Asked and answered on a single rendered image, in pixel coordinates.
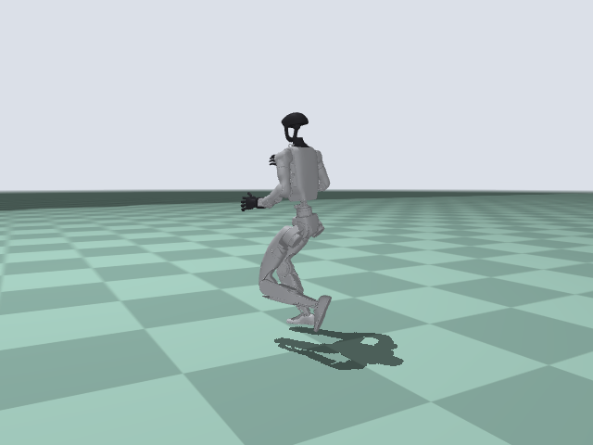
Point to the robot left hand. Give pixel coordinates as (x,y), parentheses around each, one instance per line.
(250,203)

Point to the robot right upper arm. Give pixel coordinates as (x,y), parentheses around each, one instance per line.
(324,181)

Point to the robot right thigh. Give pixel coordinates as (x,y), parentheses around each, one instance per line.
(287,267)

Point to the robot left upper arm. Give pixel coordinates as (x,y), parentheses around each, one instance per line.
(283,160)

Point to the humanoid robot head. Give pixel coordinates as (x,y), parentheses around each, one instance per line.
(294,120)

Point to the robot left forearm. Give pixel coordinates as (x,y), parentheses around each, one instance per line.
(271,199)

